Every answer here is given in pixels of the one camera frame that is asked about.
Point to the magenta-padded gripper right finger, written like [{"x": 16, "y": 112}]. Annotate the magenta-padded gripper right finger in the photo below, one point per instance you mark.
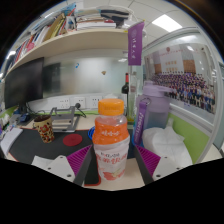
[{"x": 148, "y": 159}]

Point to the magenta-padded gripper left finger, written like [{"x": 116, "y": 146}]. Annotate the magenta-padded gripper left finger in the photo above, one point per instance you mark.
[{"x": 80, "y": 161}]

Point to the orange-capped drink bottle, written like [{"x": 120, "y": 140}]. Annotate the orange-capped drink bottle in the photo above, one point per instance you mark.
[{"x": 111, "y": 140}]

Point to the large purple water bottle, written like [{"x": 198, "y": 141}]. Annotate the large purple water bottle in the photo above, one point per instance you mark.
[{"x": 155, "y": 110}]

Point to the flat round red coaster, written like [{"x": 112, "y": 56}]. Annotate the flat round red coaster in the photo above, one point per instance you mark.
[{"x": 72, "y": 140}]

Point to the white paper sheet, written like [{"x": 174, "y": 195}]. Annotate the white paper sheet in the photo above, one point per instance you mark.
[{"x": 41, "y": 162}]

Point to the grey metal laptop stand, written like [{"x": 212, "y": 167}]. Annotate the grey metal laptop stand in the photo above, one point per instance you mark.
[{"x": 65, "y": 121}]

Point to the large black desk mat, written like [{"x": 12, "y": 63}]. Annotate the large black desk mat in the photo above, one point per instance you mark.
[{"x": 36, "y": 146}]

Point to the red and yellow patterned mug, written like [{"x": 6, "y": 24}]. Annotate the red and yellow patterned mug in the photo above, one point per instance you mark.
[{"x": 44, "y": 130}]

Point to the tall clear glass vase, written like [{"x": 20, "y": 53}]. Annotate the tall clear glass vase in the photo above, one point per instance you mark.
[{"x": 132, "y": 100}]

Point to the small blue device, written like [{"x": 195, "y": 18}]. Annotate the small blue device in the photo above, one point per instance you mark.
[{"x": 25, "y": 117}]

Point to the white notebook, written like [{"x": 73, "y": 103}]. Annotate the white notebook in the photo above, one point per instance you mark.
[{"x": 10, "y": 140}]

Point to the dark wine bottle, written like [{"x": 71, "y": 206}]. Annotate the dark wine bottle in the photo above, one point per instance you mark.
[{"x": 125, "y": 88}]

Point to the group photo poster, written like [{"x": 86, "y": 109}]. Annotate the group photo poster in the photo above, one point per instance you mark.
[{"x": 186, "y": 80}]

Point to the black computer monitor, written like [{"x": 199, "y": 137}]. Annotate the black computer monitor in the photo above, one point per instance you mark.
[{"x": 25, "y": 83}]

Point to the purple hanging pennant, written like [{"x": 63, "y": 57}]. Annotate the purple hanging pennant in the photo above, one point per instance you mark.
[{"x": 136, "y": 43}]

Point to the beige shelf with books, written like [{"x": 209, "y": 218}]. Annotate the beige shelf with books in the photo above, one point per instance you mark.
[{"x": 73, "y": 40}]

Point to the rectangular ceiling light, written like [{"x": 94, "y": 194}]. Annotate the rectangular ceiling light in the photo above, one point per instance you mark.
[{"x": 166, "y": 22}]

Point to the white wall socket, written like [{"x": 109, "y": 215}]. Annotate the white wall socket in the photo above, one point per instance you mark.
[
  {"x": 64, "y": 102},
  {"x": 81, "y": 101},
  {"x": 95, "y": 101}
]

